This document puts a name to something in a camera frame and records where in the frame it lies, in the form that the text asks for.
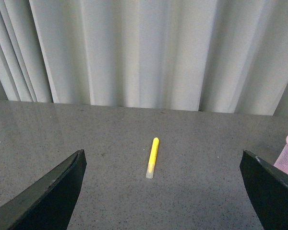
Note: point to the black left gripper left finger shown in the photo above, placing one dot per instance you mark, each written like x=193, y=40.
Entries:
x=47, y=204

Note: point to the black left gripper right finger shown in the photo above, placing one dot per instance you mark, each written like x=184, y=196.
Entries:
x=267, y=189

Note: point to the yellow highlighter pen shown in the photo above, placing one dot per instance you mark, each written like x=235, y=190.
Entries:
x=152, y=159

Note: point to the white pleated curtain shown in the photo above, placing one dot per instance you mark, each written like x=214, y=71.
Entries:
x=228, y=56

